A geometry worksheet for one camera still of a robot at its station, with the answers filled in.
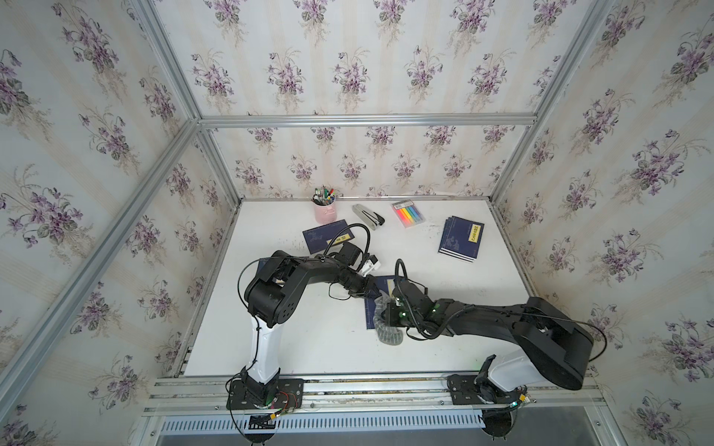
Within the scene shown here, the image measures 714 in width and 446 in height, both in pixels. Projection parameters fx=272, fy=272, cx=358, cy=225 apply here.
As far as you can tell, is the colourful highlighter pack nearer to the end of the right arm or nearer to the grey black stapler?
the grey black stapler

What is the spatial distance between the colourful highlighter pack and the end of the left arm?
34 centimetres

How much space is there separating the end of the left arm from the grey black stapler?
10.9 inches

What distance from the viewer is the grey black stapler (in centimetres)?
112

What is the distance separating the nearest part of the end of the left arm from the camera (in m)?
0.82

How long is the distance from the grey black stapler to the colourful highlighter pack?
80 millimetres

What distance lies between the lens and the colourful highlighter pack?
3.74 ft
